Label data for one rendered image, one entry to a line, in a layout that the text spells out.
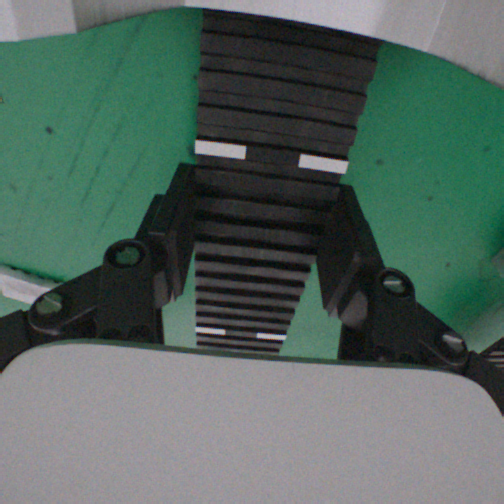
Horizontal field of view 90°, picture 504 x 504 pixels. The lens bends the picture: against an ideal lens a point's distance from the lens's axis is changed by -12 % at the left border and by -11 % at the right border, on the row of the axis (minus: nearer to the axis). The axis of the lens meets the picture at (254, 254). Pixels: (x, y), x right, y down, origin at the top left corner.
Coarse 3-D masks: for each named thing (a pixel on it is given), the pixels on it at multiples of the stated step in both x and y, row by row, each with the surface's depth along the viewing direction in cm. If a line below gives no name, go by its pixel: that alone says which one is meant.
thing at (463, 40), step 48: (0, 0) 1; (48, 0) 2; (96, 0) 2; (144, 0) 3; (192, 0) 4; (240, 0) 4; (288, 0) 4; (336, 0) 4; (384, 0) 4; (432, 0) 4; (480, 0) 3; (432, 48) 4; (480, 48) 3
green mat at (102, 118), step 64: (0, 64) 8; (64, 64) 9; (128, 64) 9; (192, 64) 9; (384, 64) 9; (448, 64) 8; (0, 128) 10; (64, 128) 10; (128, 128) 10; (192, 128) 10; (384, 128) 10; (448, 128) 10; (0, 192) 13; (64, 192) 13; (128, 192) 13; (384, 192) 12; (448, 192) 12; (0, 256) 16; (64, 256) 16; (192, 256) 16; (384, 256) 15; (448, 256) 15; (192, 320) 21; (320, 320) 20; (448, 320) 20
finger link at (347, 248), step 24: (336, 216) 10; (360, 216) 9; (336, 240) 10; (360, 240) 8; (336, 264) 9; (360, 264) 8; (336, 288) 9; (360, 288) 8; (336, 312) 10; (360, 312) 8; (360, 336) 9; (432, 336) 7; (456, 336) 7; (432, 360) 7; (456, 360) 7
